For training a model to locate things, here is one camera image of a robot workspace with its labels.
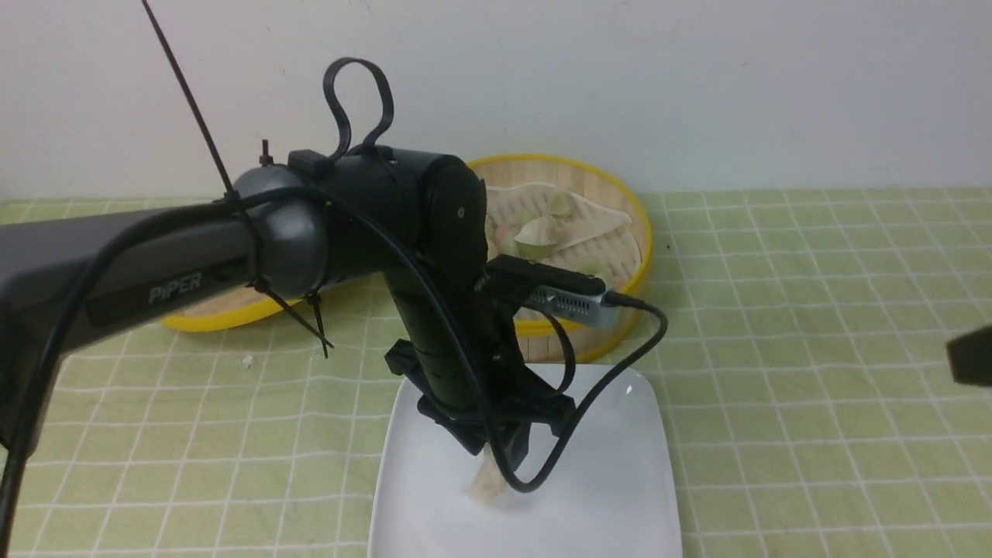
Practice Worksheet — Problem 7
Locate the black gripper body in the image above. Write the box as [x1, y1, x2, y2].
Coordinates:
[385, 339, 577, 470]

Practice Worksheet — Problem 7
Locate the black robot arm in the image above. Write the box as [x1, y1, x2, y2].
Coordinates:
[1, 147, 587, 467]

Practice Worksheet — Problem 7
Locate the white square plate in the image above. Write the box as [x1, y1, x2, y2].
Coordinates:
[367, 370, 683, 557]

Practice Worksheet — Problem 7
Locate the white steamer liner cloth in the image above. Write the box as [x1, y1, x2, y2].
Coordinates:
[484, 181, 642, 289]

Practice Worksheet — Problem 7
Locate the yellow rimmed bamboo steamer basket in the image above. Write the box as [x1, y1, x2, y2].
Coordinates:
[465, 155, 654, 364]

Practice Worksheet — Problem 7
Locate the small green dumpling top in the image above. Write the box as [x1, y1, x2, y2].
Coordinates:
[546, 191, 574, 220]

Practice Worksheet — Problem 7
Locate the yellow rimmed bamboo steamer lid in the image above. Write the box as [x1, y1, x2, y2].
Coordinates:
[160, 288, 283, 333]

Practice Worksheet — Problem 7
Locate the dark object right edge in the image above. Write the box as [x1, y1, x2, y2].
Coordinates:
[946, 324, 992, 388]

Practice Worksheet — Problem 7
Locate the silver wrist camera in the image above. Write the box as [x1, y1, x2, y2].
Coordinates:
[477, 255, 622, 329]

